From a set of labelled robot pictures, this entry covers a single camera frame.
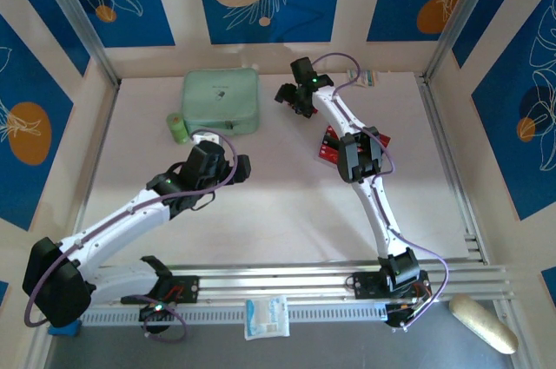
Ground black base controller box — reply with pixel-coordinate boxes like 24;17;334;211
384;300;420;330
137;301;175;323

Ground long aluminium mounting rail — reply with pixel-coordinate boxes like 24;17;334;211
36;259;510;310

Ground small printed paper packet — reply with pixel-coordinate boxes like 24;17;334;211
347;69;378;89

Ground white blue wipes packet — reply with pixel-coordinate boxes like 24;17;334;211
243;294;291;341

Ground grey slotted cable duct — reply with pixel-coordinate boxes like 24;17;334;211
80;301;391;327

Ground blue plastic block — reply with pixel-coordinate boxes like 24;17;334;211
47;320;83;338

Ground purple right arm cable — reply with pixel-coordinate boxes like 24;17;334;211
312;51;451;333

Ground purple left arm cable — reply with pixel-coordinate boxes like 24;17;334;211
23;128;240;346

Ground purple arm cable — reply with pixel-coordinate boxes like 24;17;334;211
23;128;240;346
312;51;451;333

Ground aluminium frame post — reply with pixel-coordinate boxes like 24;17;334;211
423;0;512;83
30;0;122;88

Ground aluminium side rail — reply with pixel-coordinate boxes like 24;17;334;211
419;76;487;264
64;82;122;274

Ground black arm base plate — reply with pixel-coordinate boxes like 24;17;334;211
120;273;202;306
350;269;432;301

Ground mint green zip pouch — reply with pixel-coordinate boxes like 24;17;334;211
181;67;261;138

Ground green cylinder roll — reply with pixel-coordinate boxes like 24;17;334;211
167;111;190;145

